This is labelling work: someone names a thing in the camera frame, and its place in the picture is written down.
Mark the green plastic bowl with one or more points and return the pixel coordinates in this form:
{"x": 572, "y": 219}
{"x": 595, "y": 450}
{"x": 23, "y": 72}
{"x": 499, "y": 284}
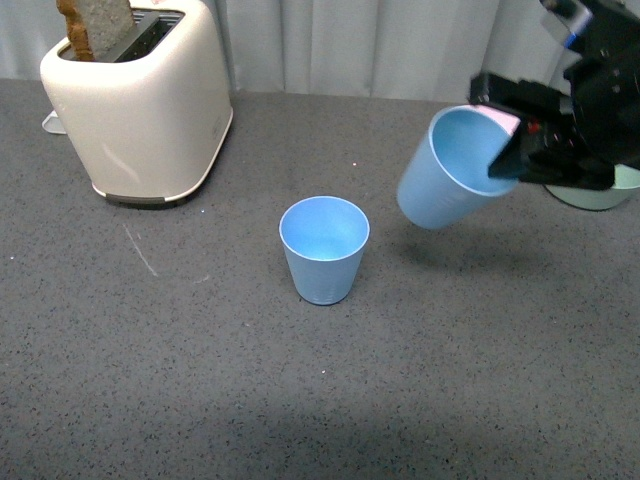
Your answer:
{"x": 625, "y": 186}

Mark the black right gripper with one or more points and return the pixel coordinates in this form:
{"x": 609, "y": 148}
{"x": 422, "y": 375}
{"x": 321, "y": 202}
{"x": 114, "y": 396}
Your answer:
{"x": 599, "y": 124}

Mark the light blue plastic cup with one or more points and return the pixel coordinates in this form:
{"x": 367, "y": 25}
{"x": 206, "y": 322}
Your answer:
{"x": 448, "y": 176}
{"x": 324, "y": 238}

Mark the toasted bread slice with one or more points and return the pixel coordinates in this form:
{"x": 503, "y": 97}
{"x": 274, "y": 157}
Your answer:
{"x": 94, "y": 27}

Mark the pink plastic bowl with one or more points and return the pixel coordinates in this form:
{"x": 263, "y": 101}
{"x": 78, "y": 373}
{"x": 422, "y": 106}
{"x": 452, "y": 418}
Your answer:
{"x": 507, "y": 121}

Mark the white power plug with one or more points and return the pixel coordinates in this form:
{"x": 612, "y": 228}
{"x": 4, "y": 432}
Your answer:
{"x": 52, "y": 124}

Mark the white pleated curtain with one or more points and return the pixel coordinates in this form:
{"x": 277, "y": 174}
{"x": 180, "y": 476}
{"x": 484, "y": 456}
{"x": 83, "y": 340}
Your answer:
{"x": 421, "y": 50}

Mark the cream white toaster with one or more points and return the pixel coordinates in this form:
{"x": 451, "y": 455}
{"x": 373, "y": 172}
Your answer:
{"x": 147, "y": 130}

